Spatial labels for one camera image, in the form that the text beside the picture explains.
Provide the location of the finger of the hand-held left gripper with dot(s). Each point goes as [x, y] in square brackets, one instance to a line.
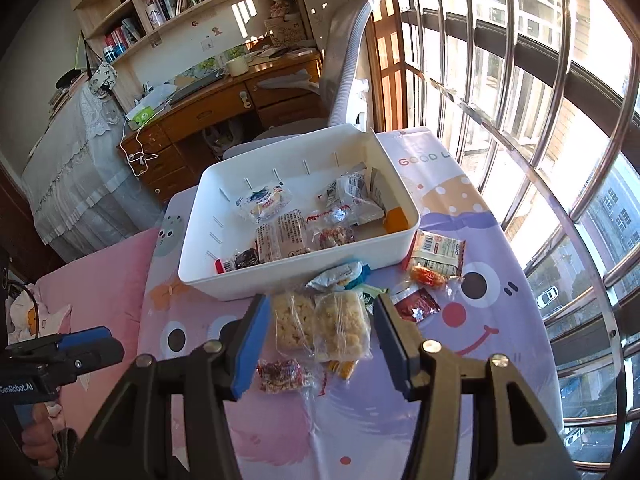
[85, 336]
[95, 355]

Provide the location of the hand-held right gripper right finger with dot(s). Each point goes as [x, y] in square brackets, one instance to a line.
[392, 350]

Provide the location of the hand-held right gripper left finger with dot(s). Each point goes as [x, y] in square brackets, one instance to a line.
[250, 350]

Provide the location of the purple candy packet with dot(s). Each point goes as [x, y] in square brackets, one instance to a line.
[285, 376]

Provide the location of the clear rice crisp packet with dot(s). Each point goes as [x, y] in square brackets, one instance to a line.
[342, 332]
[292, 327]

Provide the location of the dark red snack packet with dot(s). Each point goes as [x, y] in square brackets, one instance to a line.
[415, 306]

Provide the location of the small orange snack packet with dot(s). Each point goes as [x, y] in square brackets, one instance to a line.
[342, 367]

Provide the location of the dark packet with red end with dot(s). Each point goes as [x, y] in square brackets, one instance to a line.
[237, 260]

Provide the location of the red white cracker packet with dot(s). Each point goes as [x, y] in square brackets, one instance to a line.
[435, 255]

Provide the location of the clear white label cake packet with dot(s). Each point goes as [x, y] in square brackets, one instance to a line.
[285, 235]

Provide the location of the orange white oat bar packet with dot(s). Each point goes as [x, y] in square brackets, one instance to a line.
[396, 220]

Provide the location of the clear red candy packet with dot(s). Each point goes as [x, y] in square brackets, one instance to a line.
[332, 232]

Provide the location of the blueberry print snack packet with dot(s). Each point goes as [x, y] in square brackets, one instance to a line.
[262, 202]

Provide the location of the clear white snack packet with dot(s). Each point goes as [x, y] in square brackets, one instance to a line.
[355, 192]

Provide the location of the white plastic bin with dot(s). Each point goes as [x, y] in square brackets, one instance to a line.
[310, 152]

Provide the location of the person's left hand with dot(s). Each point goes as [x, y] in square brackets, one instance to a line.
[42, 445]

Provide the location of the printed white cloth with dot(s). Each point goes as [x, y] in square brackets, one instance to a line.
[35, 315]

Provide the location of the pink bed sheet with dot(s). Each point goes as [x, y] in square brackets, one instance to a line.
[110, 285]

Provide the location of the cartoon printed tablecloth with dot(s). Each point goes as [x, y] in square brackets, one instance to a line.
[350, 425]

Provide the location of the teal snack packet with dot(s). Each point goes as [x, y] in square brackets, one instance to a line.
[340, 275]

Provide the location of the white lace furniture cover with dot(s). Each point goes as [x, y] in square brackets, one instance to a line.
[75, 175]

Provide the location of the trash bin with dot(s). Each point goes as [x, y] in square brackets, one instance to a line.
[222, 140]

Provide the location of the green tissue box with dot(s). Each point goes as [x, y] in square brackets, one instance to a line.
[142, 116]

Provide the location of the wooden desk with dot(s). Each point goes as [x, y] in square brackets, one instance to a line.
[210, 105]

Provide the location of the white plastic bag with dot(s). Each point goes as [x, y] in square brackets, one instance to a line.
[160, 95]

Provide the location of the floral cloth bag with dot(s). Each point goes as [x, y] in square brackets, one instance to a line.
[102, 80]

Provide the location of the black hat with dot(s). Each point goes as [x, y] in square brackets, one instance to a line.
[70, 79]

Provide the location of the black keyboard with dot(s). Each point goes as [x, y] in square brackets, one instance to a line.
[195, 87]

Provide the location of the metal window grille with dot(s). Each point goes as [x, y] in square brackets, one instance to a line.
[540, 125]

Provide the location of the cream mug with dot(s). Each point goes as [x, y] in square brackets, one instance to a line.
[240, 66]

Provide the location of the grey office chair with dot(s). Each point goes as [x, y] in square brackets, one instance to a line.
[345, 60]

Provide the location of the cardboard box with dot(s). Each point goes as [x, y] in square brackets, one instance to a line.
[285, 32]

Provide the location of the doll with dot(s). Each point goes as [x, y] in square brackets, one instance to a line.
[282, 5]

